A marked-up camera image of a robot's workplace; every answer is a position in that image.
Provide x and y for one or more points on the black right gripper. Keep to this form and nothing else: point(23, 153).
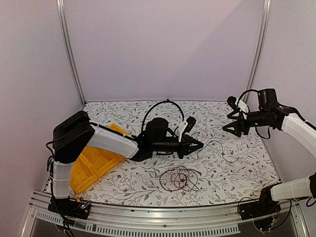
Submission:
point(237, 124)

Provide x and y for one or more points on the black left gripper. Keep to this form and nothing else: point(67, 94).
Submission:
point(186, 142)

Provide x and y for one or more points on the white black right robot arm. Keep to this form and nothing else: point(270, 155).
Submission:
point(283, 118)

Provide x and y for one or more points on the left arm base electronics board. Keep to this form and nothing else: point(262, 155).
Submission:
point(68, 207)

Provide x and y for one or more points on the right arm base electronics board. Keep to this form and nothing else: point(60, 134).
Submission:
point(249, 208)

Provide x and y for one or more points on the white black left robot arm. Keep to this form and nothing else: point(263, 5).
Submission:
point(78, 132)

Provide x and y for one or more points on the floral patterned table mat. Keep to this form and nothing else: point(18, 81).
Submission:
point(155, 154)

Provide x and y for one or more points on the yellow divided plastic bin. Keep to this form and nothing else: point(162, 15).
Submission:
point(90, 166)

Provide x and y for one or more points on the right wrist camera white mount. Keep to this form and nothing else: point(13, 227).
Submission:
point(237, 104)

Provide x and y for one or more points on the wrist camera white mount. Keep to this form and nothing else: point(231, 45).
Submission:
point(184, 127)
point(237, 104)

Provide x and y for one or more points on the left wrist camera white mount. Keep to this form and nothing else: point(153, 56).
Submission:
point(184, 127)

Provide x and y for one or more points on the aluminium front frame rail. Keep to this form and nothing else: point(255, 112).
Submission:
point(107, 220)

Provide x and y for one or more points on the aluminium right corner post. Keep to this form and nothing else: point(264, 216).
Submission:
point(260, 43)

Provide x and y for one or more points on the aluminium corner post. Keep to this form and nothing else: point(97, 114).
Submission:
point(69, 51)
point(260, 43)

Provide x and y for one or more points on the aluminium left corner post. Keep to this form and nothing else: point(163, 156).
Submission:
point(69, 51)

